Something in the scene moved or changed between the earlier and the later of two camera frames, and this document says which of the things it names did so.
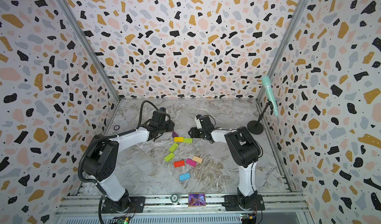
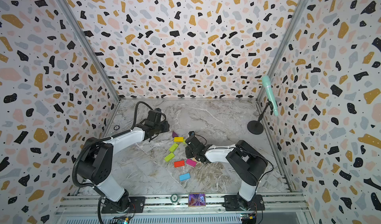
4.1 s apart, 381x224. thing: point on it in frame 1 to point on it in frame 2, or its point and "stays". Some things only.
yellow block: x=178 y=139 stays
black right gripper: x=195 y=134 to x=188 y=150
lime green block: x=173 y=147 stays
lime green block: x=169 y=157 stays
